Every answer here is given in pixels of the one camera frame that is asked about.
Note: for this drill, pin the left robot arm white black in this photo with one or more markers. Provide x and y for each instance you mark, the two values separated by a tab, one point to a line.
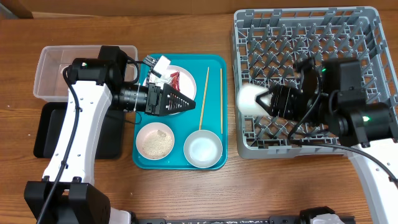
66	191

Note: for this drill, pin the right wooden chopstick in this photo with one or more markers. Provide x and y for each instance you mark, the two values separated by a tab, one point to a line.
221	100

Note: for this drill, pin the grey dishwasher rack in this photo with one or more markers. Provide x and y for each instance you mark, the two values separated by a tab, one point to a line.
266	43

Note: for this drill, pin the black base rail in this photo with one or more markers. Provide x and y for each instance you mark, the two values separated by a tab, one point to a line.
324	215

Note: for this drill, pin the pink plate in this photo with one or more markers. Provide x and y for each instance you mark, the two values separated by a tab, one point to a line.
187	82

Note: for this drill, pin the red snack wrapper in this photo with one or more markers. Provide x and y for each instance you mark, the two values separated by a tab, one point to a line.
175	80

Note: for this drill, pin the clear plastic bin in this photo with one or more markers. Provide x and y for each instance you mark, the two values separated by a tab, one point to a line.
49	84

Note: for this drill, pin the white napkin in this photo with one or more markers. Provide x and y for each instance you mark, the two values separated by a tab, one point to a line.
159	80

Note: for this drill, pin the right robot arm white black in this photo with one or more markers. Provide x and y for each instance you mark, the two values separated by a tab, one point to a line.
333	95

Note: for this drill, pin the wooden chopstick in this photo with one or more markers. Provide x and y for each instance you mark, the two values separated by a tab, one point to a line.
221	100
204	98

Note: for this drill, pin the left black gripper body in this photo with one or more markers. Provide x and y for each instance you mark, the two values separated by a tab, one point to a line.
152	101

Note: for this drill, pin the teal serving tray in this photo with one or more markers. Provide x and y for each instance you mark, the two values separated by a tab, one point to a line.
184	123

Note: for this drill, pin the white cup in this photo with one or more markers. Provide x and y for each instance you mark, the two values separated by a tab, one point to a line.
246	100

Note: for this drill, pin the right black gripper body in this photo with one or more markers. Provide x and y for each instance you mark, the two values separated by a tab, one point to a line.
277	101

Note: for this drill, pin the grey bowl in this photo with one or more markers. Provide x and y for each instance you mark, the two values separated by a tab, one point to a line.
202	149

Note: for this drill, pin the black tray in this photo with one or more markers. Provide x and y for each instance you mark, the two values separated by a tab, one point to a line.
51	120

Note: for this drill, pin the left wooden chopstick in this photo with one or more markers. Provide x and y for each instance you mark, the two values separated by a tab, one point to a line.
204	98

